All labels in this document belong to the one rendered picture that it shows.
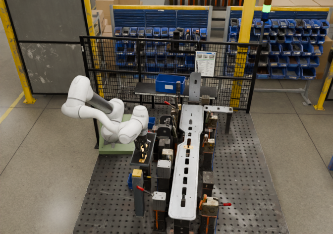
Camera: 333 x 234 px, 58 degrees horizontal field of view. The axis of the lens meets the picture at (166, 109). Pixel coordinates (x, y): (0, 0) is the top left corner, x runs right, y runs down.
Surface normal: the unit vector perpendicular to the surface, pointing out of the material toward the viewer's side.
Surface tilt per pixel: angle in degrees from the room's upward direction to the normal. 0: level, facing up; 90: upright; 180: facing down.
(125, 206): 0
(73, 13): 91
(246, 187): 0
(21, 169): 0
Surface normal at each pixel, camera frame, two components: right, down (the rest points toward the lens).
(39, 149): 0.00, -0.83
